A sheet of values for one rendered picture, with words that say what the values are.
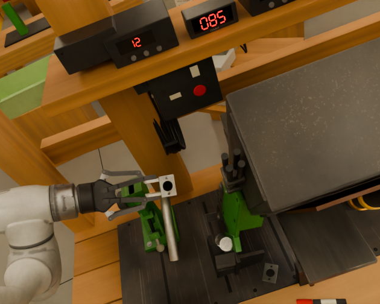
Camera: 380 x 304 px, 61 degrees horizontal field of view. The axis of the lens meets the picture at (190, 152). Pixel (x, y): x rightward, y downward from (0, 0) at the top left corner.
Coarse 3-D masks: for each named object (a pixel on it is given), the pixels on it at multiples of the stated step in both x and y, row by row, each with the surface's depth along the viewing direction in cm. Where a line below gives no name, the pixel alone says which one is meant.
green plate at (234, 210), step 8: (224, 192) 91; (240, 192) 78; (224, 200) 92; (232, 200) 83; (240, 200) 76; (224, 208) 94; (232, 208) 85; (240, 208) 79; (224, 216) 96; (232, 216) 86; (240, 216) 81; (248, 216) 84; (256, 216) 85; (232, 224) 88; (240, 224) 86; (248, 224) 87; (256, 224) 88; (232, 232) 89
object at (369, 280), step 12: (372, 264) 94; (336, 276) 94; (348, 276) 93; (360, 276) 93; (372, 276) 92; (288, 288) 96; (300, 288) 95; (312, 288) 94; (324, 288) 93; (336, 288) 92; (348, 288) 91; (360, 288) 91; (372, 288) 90; (252, 300) 96; (264, 300) 96; (276, 300) 95; (288, 300) 94; (348, 300) 90; (360, 300) 89; (372, 300) 88
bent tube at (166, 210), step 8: (160, 176) 85; (168, 176) 85; (160, 184) 84; (168, 184) 95; (176, 192) 85; (160, 200) 97; (168, 200) 97; (168, 208) 97; (168, 216) 97; (168, 224) 97; (168, 232) 97; (168, 240) 97; (176, 240) 97; (168, 248) 97; (176, 248) 97; (176, 256) 96
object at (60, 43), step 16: (112, 16) 77; (80, 32) 76; (96, 32) 73; (112, 32) 73; (64, 48) 74; (80, 48) 74; (96, 48) 75; (64, 64) 76; (80, 64) 77; (96, 64) 78
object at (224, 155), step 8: (240, 152) 42; (224, 160) 43; (240, 160) 42; (224, 168) 50; (232, 168) 42; (240, 168) 43; (224, 176) 55; (232, 176) 48; (240, 176) 51; (224, 184) 69; (232, 184) 54; (240, 184) 64; (232, 192) 71
